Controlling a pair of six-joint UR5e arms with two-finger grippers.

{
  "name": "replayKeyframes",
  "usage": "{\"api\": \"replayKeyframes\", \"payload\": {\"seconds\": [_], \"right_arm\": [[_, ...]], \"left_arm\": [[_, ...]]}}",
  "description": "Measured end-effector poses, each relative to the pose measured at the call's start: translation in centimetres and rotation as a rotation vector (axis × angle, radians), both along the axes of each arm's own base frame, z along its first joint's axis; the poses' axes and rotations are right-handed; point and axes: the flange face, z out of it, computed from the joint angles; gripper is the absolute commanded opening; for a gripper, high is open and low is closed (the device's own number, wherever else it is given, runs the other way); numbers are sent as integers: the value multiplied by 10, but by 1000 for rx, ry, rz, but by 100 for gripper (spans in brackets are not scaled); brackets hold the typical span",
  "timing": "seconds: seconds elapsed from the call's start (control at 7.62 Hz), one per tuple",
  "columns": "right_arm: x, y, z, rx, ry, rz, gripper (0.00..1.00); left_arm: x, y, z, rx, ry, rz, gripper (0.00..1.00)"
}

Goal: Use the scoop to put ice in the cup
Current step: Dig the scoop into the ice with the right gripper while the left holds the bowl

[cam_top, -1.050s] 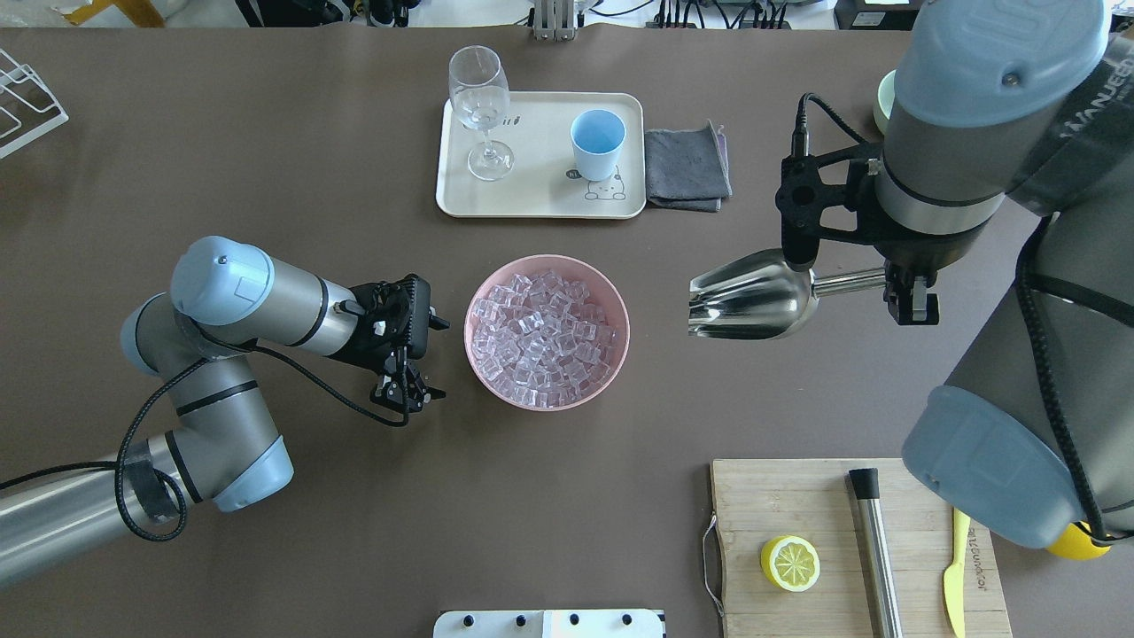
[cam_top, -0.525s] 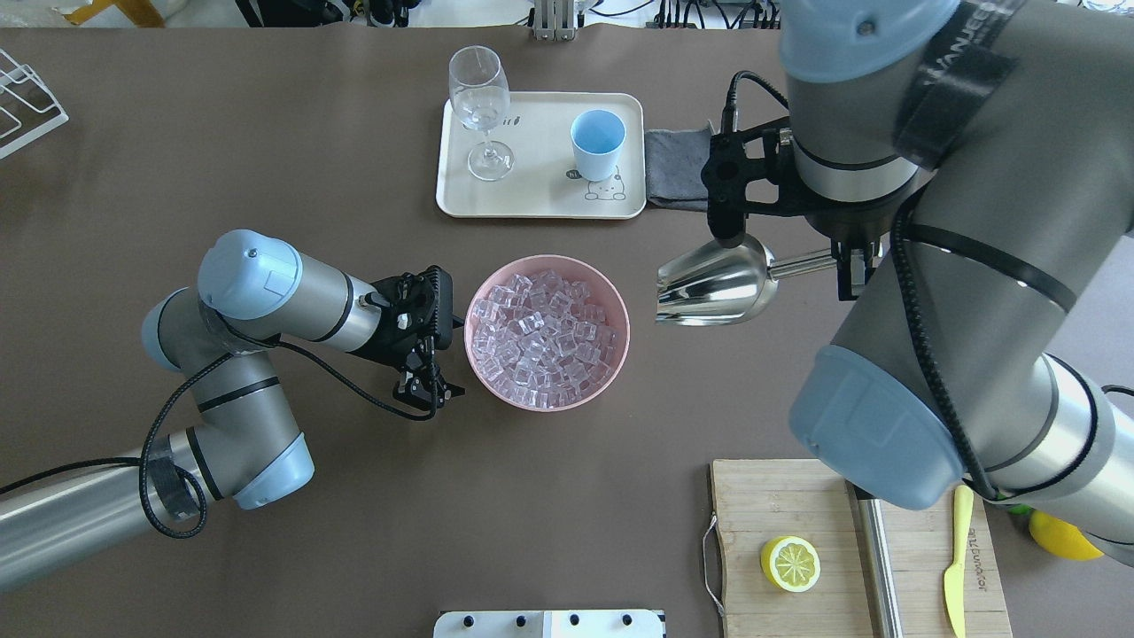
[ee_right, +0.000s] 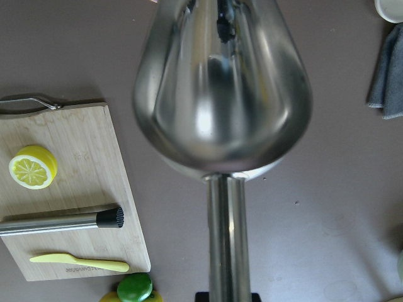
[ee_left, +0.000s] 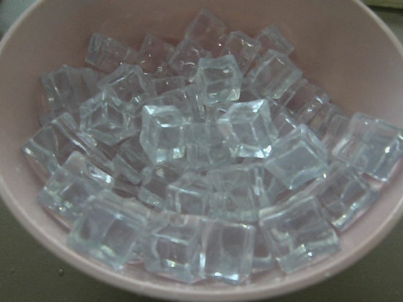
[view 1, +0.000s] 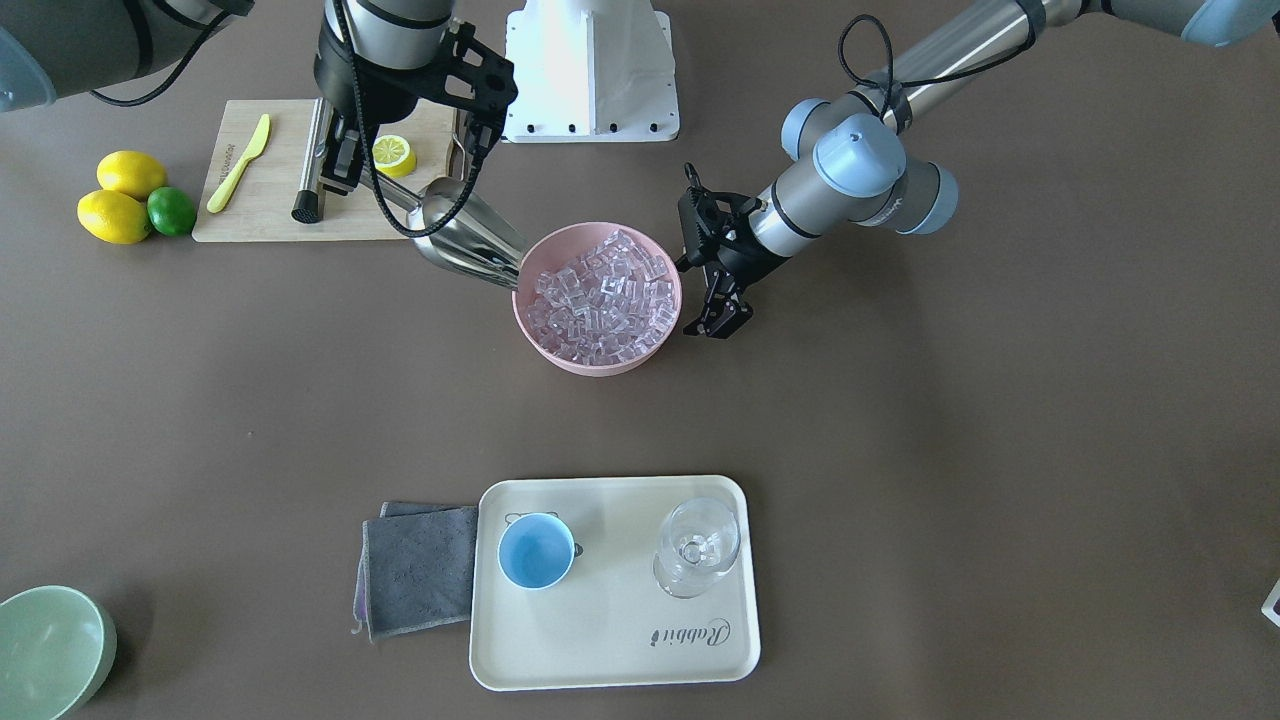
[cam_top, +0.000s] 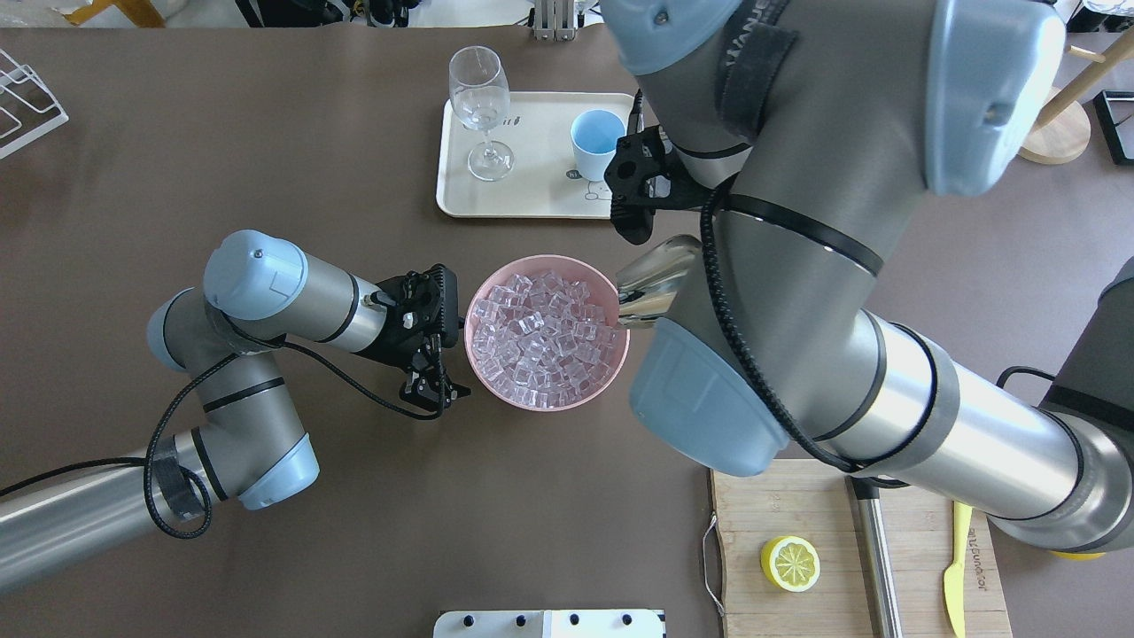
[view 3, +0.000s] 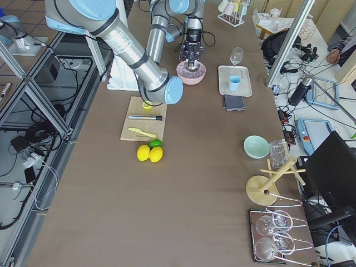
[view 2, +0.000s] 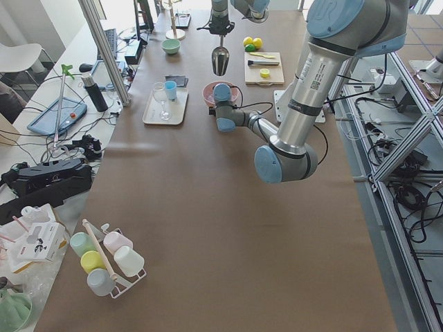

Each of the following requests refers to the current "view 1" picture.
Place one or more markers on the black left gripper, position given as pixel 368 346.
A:
pixel 741 254

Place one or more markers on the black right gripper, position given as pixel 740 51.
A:
pixel 347 88

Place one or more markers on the steel ice scoop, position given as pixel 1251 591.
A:
pixel 477 241

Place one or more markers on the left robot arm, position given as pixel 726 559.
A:
pixel 847 163

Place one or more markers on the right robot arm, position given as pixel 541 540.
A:
pixel 375 60

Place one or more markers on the pink bowl of ice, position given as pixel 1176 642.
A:
pixel 597 298

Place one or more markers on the light blue cup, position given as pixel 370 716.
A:
pixel 537 550

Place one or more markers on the half lemon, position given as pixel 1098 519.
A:
pixel 393 156

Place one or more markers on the steel cylindrical muddler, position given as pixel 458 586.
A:
pixel 309 198

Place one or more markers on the wooden cutting board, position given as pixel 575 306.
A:
pixel 260 209

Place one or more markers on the yellow plastic knife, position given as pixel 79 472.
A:
pixel 253 150

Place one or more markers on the green lime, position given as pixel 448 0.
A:
pixel 170 211

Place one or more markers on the yellow lemon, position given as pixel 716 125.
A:
pixel 134 173
pixel 114 217

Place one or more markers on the clear wine glass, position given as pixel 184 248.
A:
pixel 698 543

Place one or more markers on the cream serving tray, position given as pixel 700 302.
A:
pixel 608 622

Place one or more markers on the grey folded cloth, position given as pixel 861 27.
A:
pixel 416 568

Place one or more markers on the mint green bowl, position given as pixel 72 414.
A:
pixel 57 647

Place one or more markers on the white camera post base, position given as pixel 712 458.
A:
pixel 591 72

